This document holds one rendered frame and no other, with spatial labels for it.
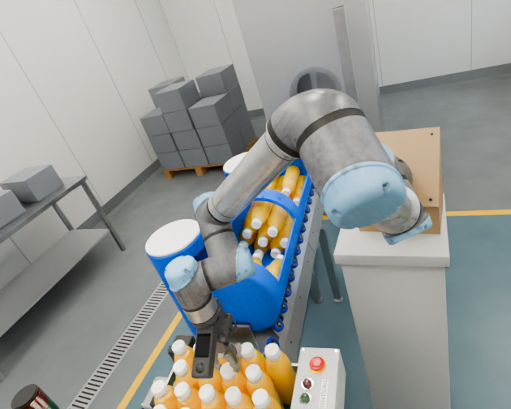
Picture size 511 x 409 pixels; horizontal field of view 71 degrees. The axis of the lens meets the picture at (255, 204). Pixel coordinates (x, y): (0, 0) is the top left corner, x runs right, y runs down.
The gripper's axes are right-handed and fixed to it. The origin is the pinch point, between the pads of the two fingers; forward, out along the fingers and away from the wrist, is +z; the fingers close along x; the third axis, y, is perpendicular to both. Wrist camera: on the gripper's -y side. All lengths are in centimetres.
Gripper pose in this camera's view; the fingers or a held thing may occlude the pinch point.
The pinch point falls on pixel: (227, 370)
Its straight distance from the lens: 104.3
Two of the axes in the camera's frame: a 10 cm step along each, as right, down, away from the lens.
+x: -9.2, 1.0, 3.7
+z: 2.9, 8.2, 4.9
